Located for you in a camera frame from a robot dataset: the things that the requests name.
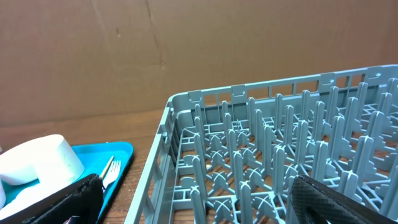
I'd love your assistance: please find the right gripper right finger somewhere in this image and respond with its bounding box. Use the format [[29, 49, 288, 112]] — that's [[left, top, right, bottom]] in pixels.
[[290, 175, 395, 224]]

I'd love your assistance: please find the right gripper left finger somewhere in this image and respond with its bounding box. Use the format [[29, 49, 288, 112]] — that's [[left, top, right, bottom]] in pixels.
[[1, 174, 104, 224]]

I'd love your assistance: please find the grey dishwasher rack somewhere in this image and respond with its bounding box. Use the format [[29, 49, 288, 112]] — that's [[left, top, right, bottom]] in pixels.
[[125, 65, 397, 223]]

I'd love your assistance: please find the white plastic fork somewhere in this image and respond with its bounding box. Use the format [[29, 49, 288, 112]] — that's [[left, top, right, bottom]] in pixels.
[[103, 161, 121, 190]]

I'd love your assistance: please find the teal serving tray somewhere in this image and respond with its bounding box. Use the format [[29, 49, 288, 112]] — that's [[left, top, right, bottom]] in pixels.
[[1, 142, 134, 221]]

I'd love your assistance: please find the crumpled white napkin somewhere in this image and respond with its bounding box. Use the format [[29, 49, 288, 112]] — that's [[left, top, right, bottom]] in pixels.
[[1, 180, 72, 220]]

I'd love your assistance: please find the wooden chopstick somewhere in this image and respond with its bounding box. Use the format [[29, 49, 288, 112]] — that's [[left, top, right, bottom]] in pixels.
[[100, 156, 114, 180]]

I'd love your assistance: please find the white paper cup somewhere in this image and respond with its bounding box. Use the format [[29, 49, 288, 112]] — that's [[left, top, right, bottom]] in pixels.
[[1, 134, 85, 185]]

